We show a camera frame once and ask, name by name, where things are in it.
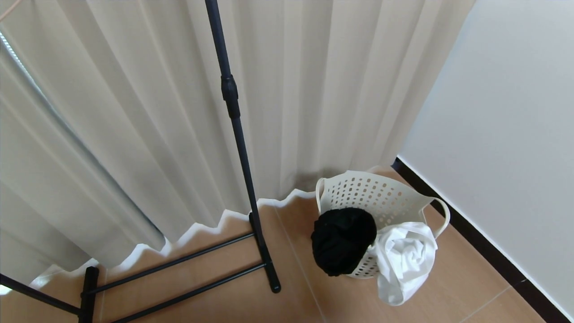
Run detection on black garment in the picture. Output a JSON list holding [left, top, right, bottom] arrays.
[[311, 207, 378, 277]]

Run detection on black clothes rack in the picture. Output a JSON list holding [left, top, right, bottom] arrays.
[[0, 0, 282, 323]]

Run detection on white laundry basket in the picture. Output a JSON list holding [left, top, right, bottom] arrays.
[[315, 166, 450, 279]]

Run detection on white garment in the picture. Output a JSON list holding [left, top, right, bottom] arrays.
[[374, 222, 438, 306]]

